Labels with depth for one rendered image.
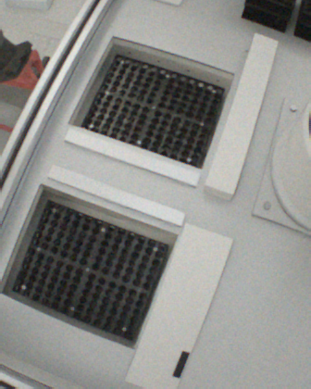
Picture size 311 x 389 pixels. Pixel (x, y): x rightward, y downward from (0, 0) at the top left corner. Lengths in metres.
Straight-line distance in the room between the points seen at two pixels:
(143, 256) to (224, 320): 0.18
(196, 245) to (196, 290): 0.07
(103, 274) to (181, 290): 0.14
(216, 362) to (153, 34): 0.60
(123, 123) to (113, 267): 0.26
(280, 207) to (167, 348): 0.29
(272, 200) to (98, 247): 0.30
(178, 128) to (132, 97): 0.12
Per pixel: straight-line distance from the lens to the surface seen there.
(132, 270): 0.85
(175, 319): 0.76
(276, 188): 0.80
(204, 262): 0.77
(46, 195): 0.93
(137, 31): 0.95
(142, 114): 0.90
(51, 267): 0.84
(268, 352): 0.79
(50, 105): 0.83
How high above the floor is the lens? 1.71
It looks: 72 degrees down
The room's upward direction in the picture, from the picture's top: 2 degrees clockwise
